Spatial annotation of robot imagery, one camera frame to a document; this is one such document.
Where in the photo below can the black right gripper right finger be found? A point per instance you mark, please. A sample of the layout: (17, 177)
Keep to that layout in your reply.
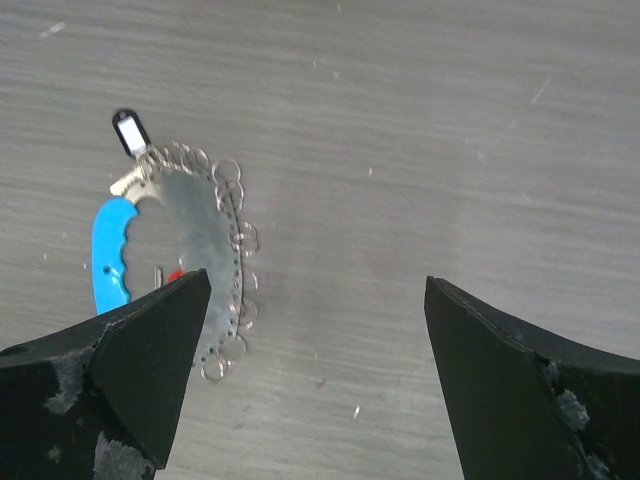
(526, 403)

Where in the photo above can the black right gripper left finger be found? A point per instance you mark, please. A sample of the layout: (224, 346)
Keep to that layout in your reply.
(102, 399)

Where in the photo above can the red key tag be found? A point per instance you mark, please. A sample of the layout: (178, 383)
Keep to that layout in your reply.
(175, 276)

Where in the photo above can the black key tag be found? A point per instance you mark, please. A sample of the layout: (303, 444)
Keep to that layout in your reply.
(130, 131)

